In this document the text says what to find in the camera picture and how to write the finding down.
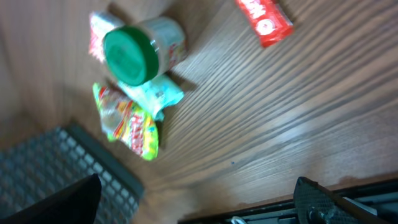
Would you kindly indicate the red Nescafe stick sachet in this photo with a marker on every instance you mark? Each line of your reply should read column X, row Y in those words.
column 267, row 19

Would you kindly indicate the mint toilet wipes pack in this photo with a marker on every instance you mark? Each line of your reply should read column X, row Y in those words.
column 155, row 95

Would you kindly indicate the green lid jar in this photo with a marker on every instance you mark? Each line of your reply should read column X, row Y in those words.
column 137, row 54

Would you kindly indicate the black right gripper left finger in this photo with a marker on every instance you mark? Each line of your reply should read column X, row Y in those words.
column 76, row 204

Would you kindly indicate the grey plastic mesh basket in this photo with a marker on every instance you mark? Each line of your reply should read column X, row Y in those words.
column 43, row 165

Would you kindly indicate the red white small packet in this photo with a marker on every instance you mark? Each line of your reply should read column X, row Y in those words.
column 101, row 22

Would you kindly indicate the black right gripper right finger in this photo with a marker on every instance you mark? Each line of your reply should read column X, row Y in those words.
column 316, row 204

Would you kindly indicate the colourful candy bag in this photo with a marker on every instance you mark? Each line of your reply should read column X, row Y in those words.
column 122, row 119

